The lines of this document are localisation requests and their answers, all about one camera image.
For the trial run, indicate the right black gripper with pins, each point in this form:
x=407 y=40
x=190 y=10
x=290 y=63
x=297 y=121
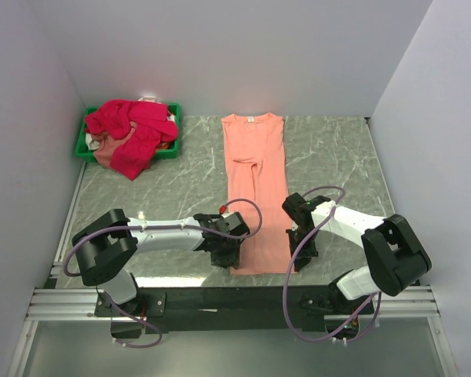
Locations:
x=305 y=257

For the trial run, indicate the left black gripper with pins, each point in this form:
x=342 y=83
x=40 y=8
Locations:
x=231 y=259

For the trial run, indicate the salmon pink t shirt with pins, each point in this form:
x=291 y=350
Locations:
x=255 y=165

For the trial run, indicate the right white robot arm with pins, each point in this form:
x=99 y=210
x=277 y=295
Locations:
x=395 y=256

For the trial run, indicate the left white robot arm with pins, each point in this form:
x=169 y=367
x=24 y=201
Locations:
x=103 y=248

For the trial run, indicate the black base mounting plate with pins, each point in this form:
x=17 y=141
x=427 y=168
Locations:
x=240 y=308

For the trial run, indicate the magenta red t shirt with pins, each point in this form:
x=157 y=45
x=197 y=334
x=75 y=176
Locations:
x=154 y=128

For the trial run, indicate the dusty pink garment in bin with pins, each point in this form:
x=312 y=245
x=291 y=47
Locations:
x=107 y=146

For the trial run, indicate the white garment in bin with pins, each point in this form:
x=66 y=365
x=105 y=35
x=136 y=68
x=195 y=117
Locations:
x=92 y=144

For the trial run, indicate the green plastic bin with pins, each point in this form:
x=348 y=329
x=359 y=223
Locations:
x=172 y=152

